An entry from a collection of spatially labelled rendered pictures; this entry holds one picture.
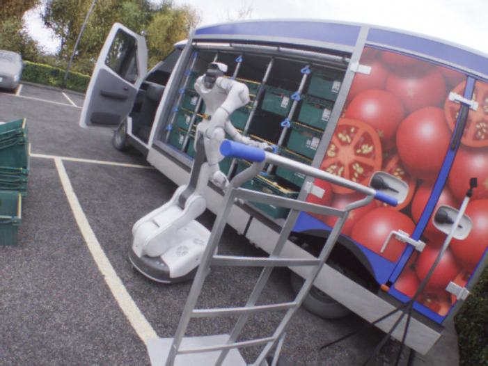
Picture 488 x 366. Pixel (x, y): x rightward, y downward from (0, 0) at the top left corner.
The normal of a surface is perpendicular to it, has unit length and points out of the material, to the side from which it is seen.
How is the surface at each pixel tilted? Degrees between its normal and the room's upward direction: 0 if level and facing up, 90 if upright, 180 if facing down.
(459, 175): 90
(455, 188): 90
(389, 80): 90
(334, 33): 90
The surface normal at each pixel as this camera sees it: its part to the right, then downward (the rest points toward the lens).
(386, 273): -0.63, -0.06
